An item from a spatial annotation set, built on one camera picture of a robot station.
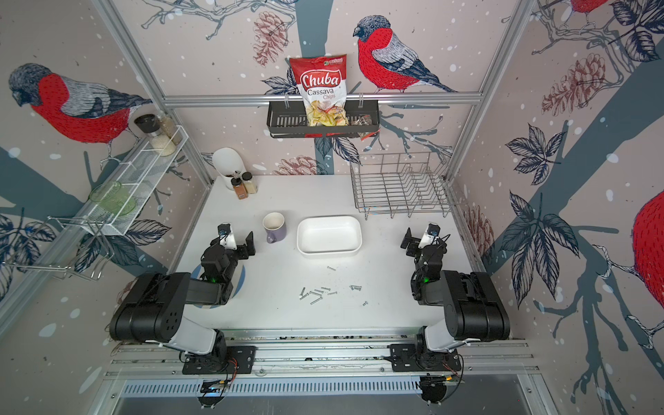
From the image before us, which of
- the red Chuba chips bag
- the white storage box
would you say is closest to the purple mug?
the white storage box

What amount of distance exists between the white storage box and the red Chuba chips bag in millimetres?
368

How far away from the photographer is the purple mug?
95 centimetres

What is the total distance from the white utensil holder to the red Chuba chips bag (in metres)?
0.44

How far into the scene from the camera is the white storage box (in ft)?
3.10

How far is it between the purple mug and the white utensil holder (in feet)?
0.91

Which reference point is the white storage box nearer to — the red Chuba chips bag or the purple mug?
the purple mug

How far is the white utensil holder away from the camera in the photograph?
1124 mm
